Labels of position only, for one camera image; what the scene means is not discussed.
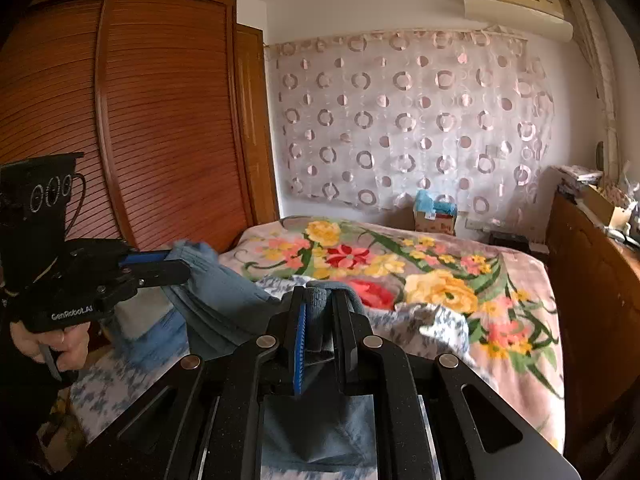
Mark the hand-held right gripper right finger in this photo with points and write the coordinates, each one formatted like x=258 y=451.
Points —
x=345 y=330

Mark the wooden cabinet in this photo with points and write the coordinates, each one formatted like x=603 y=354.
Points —
x=590 y=285

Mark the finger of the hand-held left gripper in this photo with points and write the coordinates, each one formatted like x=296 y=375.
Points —
x=160 y=274
x=147 y=257

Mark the sheer curtain with circles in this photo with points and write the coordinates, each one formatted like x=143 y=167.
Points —
x=400 y=120

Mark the blue denim short pants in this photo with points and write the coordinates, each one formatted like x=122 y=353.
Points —
x=225 y=290

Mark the cream air conditioner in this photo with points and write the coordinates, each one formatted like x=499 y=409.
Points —
x=515 y=10

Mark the small printed cardboard box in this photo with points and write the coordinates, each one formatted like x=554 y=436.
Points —
x=435 y=224

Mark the white wrapped pipe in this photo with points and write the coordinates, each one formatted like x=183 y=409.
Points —
x=597 y=70

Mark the person's left hand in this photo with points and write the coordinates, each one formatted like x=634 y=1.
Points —
x=70 y=345

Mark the stack of papers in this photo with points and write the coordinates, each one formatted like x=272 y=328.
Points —
x=577 y=177

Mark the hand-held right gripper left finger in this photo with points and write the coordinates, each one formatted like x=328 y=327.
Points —
x=300 y=350

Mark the colourful floral blanket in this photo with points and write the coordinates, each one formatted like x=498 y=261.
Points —
x=425 y=270

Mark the open plain cardboard box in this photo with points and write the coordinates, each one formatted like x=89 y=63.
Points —
x=600 y=205

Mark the blue plastic bag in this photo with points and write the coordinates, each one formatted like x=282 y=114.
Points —
x=432 y=202

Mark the person's left forearm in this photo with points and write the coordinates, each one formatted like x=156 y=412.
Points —
x=20 y=400

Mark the wooden slatted wardrobe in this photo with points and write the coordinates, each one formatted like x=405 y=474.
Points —
x=165 y=110

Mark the folded blue jeans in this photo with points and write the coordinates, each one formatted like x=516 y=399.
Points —
x=150 y=335

